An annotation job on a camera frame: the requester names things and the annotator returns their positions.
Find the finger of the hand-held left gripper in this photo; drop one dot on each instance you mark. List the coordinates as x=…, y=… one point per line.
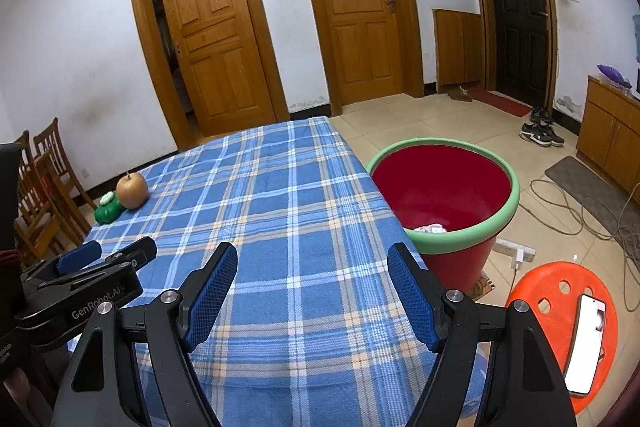
x=77, y=257
x=135, y=252

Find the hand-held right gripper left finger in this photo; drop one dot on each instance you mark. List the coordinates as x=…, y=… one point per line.
x=212, y=292

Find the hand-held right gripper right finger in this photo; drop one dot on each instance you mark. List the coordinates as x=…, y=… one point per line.
x=412, y=297

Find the red bucket with green rim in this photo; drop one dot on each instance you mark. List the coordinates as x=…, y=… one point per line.
x=440, y=182

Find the green plastic toy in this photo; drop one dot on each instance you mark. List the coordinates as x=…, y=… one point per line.
x=107, y=212

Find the brown pear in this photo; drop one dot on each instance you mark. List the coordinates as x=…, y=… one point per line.
x=132, y=192

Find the wooden chair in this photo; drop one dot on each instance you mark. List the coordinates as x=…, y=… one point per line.
x=50, y=142
x=32, y=192

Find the blue plaid tablecloth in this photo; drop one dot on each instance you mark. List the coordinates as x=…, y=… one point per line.
x=300, y=232

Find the white power strip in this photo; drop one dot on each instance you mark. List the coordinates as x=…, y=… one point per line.
x=507, y=247

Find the white charger plug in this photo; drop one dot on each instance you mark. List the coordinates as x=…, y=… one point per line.
x=517, y=263

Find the orange plastic stool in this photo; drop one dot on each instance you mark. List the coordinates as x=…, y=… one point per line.
x=545, y=287

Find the white smartphone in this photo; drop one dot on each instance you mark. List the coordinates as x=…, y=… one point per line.
x=585, y=347

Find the black white sneaker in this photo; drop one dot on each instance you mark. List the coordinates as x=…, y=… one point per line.
x=535, y=136
x=556, y=137

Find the grey floor mat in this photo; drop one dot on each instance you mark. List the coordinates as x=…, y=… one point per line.
x=580, y=179

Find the brown slipper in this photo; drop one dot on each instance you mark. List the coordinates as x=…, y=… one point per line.
x=460, y=94

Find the red doormat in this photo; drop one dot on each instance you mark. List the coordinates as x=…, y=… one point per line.
x=500, y=102

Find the black shoe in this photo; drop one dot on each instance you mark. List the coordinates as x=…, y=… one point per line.
x=537, y=114
x=548, y=117

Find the ajar wooden door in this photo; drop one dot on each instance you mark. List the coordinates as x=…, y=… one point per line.
x=215, y=32

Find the wooden cabinet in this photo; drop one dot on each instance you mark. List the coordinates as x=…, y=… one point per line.
x=607, y=132

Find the closed wooden door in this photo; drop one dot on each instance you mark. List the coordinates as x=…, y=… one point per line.
x=357, y=17

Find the black entrance door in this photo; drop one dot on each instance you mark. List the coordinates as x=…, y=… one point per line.
x=515, y=17

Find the purple bag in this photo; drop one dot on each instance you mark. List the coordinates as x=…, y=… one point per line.
x=614, y=75

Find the wooden door frame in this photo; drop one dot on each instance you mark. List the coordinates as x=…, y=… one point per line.
x=410, y=7
x=479, y=7
x=142, y=32

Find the wooden wall panel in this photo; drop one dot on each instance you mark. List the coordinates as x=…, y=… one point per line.
x=457, y=52

